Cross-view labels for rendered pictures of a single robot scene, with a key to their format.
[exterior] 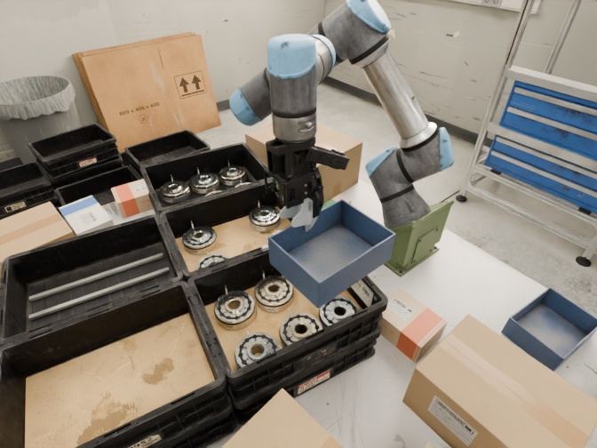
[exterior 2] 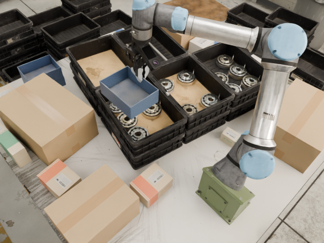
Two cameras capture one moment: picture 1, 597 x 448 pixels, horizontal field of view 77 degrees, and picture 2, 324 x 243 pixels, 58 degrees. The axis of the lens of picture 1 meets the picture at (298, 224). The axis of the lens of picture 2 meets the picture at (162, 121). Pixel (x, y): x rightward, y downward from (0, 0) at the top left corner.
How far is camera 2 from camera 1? 1.15 m
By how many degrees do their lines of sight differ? 56
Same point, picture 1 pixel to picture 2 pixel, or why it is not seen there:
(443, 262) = (216, 225)
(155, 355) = not seen: hidden behind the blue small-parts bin
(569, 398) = (83, 233)
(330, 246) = (138, 96)
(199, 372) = not seen: hidden behind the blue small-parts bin
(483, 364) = (105, 195)
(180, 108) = not seen: outside the picture
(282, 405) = (86, 109)
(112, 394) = (103, 70)
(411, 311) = (154, 182)
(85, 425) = (93, 67)
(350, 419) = (101, 158)
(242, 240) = (191, 96)
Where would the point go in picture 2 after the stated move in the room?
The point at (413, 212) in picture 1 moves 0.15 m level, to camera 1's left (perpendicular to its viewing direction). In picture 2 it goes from (218, 170) to (211, 141)
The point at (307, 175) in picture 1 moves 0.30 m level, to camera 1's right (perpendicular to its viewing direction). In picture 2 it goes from (133, 53) to (134, 111)
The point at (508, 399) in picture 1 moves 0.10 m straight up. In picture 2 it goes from (85, 201) to (81, 190)
